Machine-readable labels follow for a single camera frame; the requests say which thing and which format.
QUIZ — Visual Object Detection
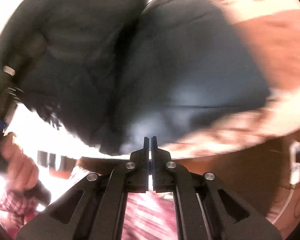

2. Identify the dark teal quilted jacket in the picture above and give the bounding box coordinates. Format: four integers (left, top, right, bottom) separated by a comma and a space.
0, 0, 270, 155

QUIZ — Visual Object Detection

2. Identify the pink plaid clothing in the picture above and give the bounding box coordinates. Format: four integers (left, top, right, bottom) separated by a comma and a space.
0, 164, 178, 240

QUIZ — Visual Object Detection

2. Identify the person's left hand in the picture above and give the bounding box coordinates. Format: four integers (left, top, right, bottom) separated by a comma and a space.
0, 132, 39, 192

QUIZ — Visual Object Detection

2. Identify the white power strip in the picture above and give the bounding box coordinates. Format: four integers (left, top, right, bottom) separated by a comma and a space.
289, 140, 300, 186

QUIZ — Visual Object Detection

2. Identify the leaf-patterned beige bedspread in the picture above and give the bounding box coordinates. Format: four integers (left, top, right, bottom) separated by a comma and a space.
163, 0, 300, 158

